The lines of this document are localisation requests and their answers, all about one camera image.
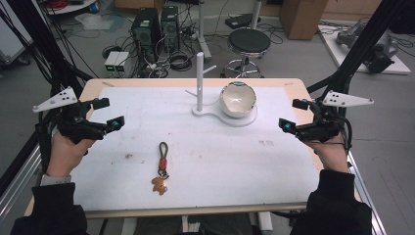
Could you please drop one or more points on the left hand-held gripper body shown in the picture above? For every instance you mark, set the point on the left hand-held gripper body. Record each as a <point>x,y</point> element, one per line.
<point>73,125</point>

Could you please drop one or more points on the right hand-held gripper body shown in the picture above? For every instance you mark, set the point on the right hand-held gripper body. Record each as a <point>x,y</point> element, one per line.
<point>321,130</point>

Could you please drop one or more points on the person's right hand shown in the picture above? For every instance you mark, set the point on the person's right hand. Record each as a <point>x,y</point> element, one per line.
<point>331,155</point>

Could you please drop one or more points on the person's left hand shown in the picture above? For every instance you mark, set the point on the person's left hand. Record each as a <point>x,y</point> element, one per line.
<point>65,156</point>

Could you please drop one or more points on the wooden table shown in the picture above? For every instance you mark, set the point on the wooden table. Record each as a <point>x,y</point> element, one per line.
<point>293,85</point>

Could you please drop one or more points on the white power supply box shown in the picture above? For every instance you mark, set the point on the white power supply box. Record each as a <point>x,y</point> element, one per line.
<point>122,62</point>
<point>111,62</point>

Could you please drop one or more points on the white ceramic bowl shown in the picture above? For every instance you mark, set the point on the white ceramic bowl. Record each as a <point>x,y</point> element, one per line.
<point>237,99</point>

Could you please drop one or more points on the black round stool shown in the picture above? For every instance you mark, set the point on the black round stool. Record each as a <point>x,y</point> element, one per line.
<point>249,40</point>

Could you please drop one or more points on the clear plastic sheet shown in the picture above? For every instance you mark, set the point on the clear plastic sheet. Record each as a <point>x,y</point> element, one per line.
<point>94,21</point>

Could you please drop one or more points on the white table mat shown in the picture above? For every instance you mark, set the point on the white table mat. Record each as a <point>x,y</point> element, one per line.
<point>212,163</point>

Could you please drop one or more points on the cardboard box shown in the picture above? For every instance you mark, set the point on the cardboard box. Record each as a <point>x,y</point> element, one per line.
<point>303,18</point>

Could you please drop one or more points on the black computer tower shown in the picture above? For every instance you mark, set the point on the black computer tower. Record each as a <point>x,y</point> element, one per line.
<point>145,27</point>
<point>170,26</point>

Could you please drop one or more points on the grey robot device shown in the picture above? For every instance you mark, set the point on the grey robot device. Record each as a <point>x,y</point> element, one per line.
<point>380,54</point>

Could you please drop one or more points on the white peg stand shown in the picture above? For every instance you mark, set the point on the white peg stand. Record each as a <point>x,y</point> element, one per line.
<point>199,81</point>

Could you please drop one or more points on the white floor board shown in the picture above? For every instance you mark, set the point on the white floor board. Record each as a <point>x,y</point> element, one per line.
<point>399,67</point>

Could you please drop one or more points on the round white table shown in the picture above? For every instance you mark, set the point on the round white table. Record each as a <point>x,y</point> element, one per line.
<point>71,6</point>

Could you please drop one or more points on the black flat case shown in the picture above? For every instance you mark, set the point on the black flat case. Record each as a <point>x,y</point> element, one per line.
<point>241,20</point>

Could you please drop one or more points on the aluminium rail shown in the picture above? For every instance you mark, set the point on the aluminium rail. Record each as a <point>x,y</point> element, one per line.
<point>16,192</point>
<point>367,192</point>

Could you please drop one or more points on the black frame stand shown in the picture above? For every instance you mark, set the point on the black frame stand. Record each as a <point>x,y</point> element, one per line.
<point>365,42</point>
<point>32,36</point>

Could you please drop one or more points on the white metal stand post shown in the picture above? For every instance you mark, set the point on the white metal stand post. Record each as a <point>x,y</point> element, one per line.
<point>202,29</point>

